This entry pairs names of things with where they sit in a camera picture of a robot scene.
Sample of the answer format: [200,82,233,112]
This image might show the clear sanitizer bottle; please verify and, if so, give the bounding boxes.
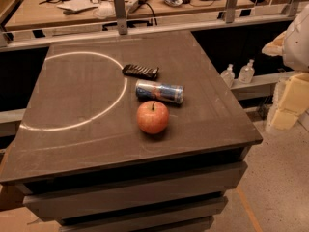
[238,59,255,84]
[220,64,235,88]

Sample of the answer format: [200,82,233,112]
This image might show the blue silver redbull can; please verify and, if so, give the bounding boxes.
[135,79,183,104]

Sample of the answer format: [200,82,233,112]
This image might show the grey power strip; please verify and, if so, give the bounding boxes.
[126,0,154,14]

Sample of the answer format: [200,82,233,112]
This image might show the metal rail frame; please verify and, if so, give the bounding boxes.
[0,0,309,51]

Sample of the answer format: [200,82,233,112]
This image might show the clear sanitizer bottle right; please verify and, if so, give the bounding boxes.
[238,59,255,84]

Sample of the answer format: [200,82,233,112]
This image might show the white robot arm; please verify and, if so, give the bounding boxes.
[262,5,309,132]

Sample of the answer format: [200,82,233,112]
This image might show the black snack bar wrapper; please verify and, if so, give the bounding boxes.
[122,64,159,80]

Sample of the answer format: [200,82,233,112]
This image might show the wooden drawer cabinet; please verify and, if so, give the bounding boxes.
[23,147,247,232]

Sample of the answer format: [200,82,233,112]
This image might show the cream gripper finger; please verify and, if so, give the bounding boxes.
[262,32,286,57]
[266,72,309,131]

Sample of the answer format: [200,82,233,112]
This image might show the red apple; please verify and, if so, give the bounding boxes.
[136,101,169,134]

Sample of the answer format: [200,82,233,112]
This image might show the clear sanitizer bottle left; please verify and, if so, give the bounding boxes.
[220,64,235,88]

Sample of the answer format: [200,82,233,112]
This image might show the white papers on desk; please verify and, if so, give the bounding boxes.
[58,0,98,12]

